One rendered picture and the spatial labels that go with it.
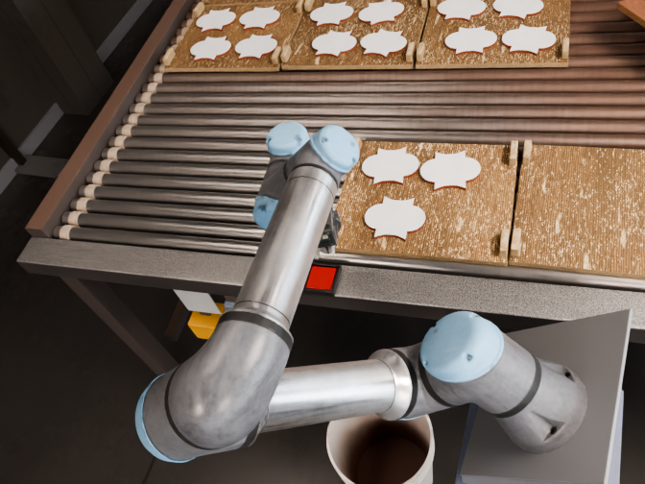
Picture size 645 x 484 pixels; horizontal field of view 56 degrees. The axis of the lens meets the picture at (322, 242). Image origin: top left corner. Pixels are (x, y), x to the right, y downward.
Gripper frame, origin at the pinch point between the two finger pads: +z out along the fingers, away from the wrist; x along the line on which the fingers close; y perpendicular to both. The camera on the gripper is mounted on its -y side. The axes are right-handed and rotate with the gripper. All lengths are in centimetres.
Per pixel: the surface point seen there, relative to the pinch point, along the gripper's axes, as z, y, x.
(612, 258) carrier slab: 7, 10, 58
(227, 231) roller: 7.8, -16.5, -26.7
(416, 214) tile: 5.1, -9.2, 20.3
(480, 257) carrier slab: 6.6, 4.7, 32.1
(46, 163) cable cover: 93, -167, -171
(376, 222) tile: 5.1, -8.9, 11.0
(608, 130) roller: 9, -29, 69
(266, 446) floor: 100, 3, -43
